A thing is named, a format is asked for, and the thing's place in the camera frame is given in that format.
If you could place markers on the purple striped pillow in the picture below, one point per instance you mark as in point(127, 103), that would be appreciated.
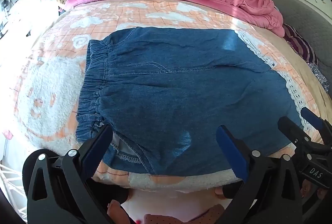
point(299, 44)

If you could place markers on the white cluttered dresser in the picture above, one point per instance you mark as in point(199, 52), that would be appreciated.
point(28, 18)

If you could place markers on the blue floral pillow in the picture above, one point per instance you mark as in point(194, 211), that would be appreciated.
point(319, 76)

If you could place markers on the orange bear plush blanket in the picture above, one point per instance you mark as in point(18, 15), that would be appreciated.
point(40, 91)

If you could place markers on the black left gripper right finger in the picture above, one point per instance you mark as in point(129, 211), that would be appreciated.
point(235, 152)

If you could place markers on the person's right hand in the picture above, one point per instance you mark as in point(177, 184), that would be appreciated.
point(307, 187)

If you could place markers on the tan bed sheet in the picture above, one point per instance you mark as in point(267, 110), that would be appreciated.
point(315, 97)

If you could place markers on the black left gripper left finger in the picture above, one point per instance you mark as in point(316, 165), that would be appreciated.
point(93, 150)

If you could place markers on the blue denim lace-trimmed pants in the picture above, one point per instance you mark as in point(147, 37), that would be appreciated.
point(165, 91)

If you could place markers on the grey quilted headboard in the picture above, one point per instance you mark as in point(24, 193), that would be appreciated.
point(313, 27)

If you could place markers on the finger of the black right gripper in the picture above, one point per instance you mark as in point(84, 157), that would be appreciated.
point(323, 126)
point(294, 133)

